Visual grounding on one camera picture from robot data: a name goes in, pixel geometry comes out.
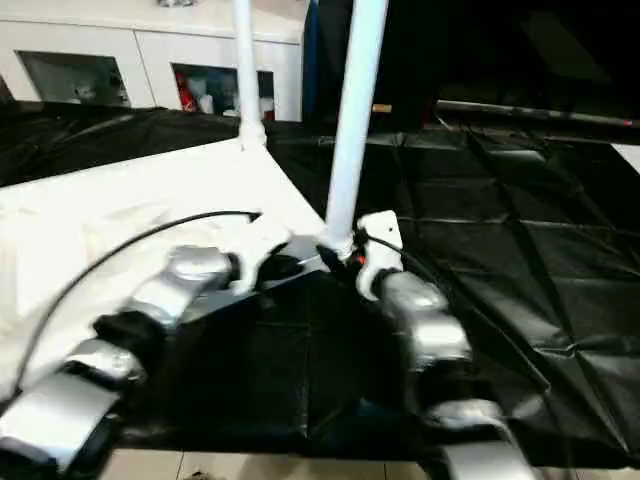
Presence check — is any white plastic table leg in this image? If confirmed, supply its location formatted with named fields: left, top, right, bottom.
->
left=322, top=0, right=391, bottom=257
left=229, top=0, right=267, bottom=150

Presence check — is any white plastic table top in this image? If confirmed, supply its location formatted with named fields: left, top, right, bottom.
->
left=0, top=133, right=342, bottom=402

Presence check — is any black work surface mat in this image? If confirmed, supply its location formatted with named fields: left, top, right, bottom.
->
left=0, top=102, right=640, bottom=469

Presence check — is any patterned jar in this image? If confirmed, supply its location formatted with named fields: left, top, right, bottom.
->
left=218, top=77, right=239, bottom=115

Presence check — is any red white bottle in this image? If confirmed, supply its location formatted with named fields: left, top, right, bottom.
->
left=175, top=73, right=197, bottom=114

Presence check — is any dark grey tube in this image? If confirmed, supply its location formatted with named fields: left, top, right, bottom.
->
left=436, top=98, right=640, bottom=128

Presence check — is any black backdrop cloth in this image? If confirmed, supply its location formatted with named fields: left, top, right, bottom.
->
left=299, top=0, right=640, bottom=136

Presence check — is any white glass-door cabinet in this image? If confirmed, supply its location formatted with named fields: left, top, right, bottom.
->
left=0, top=0, right=307, bottom=125

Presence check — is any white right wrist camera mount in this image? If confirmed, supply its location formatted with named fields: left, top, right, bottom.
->
left=354, top=209, right=405, bottom=302

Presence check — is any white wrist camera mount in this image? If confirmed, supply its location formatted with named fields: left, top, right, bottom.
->
left=354, top=209, right=405, bottom=302
left=226, top=218, right=297, bottom=297

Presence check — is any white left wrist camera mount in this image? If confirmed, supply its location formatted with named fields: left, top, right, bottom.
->
left=226, top=218, right=297, bottom=297

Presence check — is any black left wrist camera cable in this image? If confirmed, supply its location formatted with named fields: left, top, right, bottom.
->
left=12, top=209, right=265, bottom=397

